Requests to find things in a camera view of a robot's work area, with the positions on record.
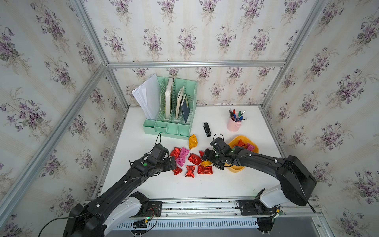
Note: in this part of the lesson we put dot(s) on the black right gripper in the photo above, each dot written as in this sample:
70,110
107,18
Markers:
209,152

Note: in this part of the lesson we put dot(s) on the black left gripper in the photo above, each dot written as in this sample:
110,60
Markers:
168,166

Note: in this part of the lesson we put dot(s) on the yellow tea bag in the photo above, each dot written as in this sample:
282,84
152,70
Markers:
206,163
193,142

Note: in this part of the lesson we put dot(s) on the pink tea bag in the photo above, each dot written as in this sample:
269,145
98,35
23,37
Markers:
180,161
250,147

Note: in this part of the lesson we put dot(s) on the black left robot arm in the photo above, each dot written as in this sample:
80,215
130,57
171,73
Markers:
100,216

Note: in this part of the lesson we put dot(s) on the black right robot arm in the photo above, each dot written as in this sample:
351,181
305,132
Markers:
296,183

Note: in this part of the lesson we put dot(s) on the yellow storage tray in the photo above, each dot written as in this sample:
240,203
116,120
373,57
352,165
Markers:
233,143

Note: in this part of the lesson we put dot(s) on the pink pen cup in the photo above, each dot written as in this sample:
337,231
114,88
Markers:
233,126

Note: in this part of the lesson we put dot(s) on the black stapler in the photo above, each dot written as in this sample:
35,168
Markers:
207,129

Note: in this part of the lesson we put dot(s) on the pens in cup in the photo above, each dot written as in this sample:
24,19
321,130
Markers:
237,116

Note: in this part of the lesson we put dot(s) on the dark blue booklet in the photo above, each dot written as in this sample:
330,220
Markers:
185,108

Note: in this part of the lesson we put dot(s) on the white paper stack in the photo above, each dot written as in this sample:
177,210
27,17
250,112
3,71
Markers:
148,97

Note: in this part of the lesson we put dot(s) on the cream book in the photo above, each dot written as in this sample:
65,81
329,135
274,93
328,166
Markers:
168,98

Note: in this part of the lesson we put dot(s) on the mint green desk organizer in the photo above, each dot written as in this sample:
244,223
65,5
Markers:
175,126

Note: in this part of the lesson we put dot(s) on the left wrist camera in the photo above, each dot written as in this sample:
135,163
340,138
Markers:
159,152

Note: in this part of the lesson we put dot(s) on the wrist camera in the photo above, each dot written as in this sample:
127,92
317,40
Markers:
159,152
218,144

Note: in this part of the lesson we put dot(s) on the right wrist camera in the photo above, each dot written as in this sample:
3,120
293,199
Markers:
218,144

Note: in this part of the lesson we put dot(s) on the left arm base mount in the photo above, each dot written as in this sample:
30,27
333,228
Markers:
148,207

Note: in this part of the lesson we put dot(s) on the aluminium rail frame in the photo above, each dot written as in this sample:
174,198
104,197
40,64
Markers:
220,208

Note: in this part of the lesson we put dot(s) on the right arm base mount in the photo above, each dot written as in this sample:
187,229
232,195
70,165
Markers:
255,207

